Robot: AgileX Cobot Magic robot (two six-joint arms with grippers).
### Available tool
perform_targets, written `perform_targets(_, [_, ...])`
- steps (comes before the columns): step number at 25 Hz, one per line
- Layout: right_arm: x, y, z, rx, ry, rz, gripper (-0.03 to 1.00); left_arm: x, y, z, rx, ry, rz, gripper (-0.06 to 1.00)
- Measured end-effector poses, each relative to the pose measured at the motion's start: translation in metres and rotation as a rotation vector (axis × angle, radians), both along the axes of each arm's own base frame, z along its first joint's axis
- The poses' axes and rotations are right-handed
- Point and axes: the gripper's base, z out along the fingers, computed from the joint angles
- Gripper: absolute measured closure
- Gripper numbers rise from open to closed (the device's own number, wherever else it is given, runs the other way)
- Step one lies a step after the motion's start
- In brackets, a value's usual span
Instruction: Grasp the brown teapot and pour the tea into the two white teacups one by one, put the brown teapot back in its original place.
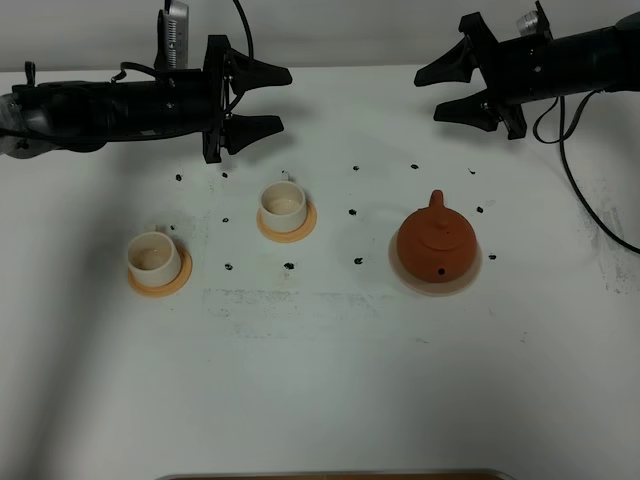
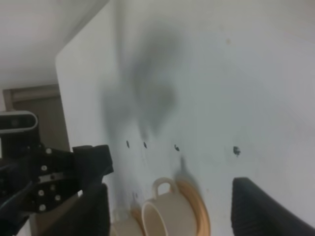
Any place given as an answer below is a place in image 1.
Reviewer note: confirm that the orange coaster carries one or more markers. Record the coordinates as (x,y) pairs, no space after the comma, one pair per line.
(172,287)
(289,237)

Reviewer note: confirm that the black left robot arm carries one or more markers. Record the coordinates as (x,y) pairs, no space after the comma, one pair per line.
(143,104)

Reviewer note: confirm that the brown tray edge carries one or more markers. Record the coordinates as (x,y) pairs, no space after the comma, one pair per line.
(469,474)

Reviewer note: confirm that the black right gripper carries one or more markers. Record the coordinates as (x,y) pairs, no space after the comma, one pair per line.
(511,70)

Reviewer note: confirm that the orange coaster left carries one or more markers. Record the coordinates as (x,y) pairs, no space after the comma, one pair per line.
(172,287)

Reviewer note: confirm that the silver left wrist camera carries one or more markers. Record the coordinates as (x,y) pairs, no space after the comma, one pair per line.
(172,36)

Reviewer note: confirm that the beige teapot saucer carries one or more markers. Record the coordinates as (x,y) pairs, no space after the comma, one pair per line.
(434,289)

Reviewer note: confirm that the white teacup centre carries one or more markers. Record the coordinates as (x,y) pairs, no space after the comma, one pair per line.
(283,205)

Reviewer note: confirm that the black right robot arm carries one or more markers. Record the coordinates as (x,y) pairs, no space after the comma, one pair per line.
(605,59)

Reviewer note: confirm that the white teacup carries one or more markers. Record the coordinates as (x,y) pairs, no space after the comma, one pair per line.
(153,259)
(283,205)

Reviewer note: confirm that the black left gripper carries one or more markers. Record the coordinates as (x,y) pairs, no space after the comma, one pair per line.
(236,132)

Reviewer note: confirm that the brown clay teapot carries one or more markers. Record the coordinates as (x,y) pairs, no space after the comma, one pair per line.
(436,244)

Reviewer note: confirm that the white teacup left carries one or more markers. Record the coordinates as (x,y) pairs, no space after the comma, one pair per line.
(153,259)

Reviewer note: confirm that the orange coaster centre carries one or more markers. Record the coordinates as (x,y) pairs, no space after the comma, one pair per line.
(289,237)

